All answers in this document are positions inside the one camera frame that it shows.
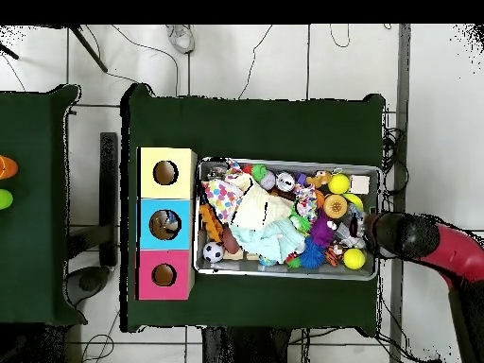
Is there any silver mesh bin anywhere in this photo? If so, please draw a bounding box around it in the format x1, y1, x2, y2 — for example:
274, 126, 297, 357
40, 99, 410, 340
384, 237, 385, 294
193, 156, 383, 282

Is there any wooden box with three holes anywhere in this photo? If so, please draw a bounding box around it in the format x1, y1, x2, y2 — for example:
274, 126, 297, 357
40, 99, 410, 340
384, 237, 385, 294
134, 146, 199, 302

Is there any purple spiky ball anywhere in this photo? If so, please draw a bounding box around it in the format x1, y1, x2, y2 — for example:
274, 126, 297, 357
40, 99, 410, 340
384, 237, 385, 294
309, 211, 336, 249

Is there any yellow ball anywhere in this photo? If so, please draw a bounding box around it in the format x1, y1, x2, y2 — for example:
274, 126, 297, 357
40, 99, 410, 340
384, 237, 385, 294
327, 172, 352, 195
342, 248, 367, 271

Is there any blue spiky ball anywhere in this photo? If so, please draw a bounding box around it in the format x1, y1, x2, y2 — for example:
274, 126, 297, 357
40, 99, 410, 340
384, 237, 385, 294
300, 237, 326, 270

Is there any light blue muslin cloth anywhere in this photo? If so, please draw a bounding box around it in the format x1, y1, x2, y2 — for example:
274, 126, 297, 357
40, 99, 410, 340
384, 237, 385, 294
230, 216, 307, 266

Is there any cream muslin cloth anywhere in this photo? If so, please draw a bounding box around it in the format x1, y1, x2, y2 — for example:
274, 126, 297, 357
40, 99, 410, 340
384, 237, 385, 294
228, 173, 294, 232

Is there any dark green table cloth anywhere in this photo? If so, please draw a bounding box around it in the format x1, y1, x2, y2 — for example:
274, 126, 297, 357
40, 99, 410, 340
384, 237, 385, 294
119, 82, 387, 337
0, 83, 89, 327

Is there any polka dot paper napkin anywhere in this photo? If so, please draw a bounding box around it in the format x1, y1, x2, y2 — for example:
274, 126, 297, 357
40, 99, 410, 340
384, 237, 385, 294
201, 179, 245, 224

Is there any small soccer ball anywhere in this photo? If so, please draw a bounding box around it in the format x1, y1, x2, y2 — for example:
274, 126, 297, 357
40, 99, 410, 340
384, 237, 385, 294
202, 241, 225, 264

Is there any black panel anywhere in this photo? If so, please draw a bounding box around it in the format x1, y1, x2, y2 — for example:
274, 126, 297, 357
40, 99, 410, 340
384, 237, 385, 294
98, 131, 119, 268

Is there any person's foot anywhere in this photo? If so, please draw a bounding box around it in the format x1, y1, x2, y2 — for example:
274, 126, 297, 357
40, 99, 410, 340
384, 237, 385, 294
164, 24, 197, 55

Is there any grey round base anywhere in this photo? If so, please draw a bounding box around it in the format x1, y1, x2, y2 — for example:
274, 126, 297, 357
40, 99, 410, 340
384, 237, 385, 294
65, 265, 112, 308

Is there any black tripod leg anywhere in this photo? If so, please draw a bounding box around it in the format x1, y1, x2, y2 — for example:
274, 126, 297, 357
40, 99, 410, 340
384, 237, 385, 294
0, 42, 20, 61
67, 24, 110, 74

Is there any orange plastic object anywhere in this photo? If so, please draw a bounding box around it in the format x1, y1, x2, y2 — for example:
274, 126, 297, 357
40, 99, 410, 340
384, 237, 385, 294
0, 154, 19, 181

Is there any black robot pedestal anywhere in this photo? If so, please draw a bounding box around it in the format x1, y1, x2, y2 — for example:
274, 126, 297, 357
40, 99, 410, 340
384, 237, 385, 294
201, 326, 292, 363

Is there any thin black floor cable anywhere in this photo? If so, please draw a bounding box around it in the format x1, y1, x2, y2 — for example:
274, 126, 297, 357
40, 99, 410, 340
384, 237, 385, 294
237, 24, 273, 100
111, 24, 180, 95

